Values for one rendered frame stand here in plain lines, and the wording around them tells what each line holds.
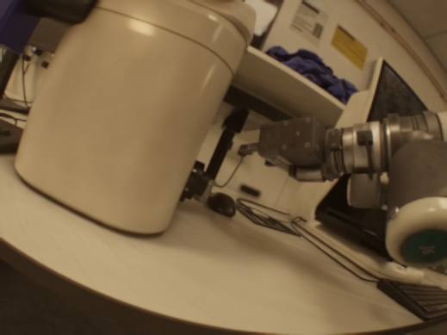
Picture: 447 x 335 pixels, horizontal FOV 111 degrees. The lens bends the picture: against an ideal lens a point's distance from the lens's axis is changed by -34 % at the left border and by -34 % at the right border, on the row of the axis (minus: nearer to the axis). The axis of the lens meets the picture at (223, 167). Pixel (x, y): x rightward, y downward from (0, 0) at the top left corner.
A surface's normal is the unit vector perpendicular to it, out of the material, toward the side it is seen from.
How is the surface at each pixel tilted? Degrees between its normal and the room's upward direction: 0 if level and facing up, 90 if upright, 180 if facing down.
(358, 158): 124
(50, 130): 90
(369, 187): 90
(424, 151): 58
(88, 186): 90
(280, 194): 90
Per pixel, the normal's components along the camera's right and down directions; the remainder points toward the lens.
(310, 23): 0.19, 0.11
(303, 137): -0.65, -0.27
